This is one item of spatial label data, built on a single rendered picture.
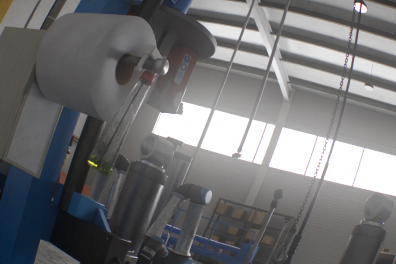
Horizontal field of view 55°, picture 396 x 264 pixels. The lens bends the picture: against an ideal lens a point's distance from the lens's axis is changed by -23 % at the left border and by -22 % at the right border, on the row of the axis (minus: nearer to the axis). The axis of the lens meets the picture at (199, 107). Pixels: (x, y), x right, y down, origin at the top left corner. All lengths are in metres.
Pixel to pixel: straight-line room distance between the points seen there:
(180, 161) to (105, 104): 2.60
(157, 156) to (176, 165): 1.26
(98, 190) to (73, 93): 2.38
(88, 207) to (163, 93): 0.79
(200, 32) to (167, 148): 0.66
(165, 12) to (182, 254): 1.88
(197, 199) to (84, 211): 1.61
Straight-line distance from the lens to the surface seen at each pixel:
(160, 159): 2.48
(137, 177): 2.41
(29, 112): 1.24
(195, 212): 3.29
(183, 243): 3.34
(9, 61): 1.33
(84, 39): 1.07
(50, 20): 1.42
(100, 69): 1.05
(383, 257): 9.45
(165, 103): 2.29
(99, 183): 3.43
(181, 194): 3.32
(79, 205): 1.75
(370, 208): 2.20
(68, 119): 1.81
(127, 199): 2.41
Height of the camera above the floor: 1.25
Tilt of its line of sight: 14 degrees up
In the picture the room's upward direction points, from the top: 22 degrees clockwise
